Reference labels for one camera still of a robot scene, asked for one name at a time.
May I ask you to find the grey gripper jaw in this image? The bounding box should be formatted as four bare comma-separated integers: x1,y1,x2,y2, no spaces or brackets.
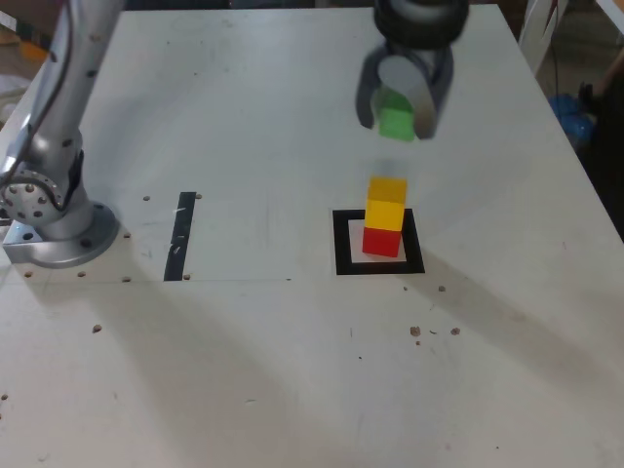
355,45,392,131
378,48,455,142

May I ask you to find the green cube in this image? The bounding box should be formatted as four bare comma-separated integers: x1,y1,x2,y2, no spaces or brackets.
377,90,418,143

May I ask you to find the yellow cube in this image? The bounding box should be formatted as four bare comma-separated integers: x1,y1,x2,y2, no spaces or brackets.
365,175,409,232

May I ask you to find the red cube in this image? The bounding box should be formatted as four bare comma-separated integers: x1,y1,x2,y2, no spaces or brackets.
361,226,402,258

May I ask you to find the black tape square outline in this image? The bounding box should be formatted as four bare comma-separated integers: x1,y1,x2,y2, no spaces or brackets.
331,208,426,277

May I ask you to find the blue bag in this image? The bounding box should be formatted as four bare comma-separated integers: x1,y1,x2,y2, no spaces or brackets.
548,92,597,150

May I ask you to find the person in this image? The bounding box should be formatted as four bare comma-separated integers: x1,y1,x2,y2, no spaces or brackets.
581,46,624,245

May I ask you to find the black tape strip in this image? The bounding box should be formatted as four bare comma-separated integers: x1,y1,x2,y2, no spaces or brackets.
163,191,197,283

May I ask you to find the white frame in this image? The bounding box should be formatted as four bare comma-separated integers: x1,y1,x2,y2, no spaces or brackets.
518,0,572,75

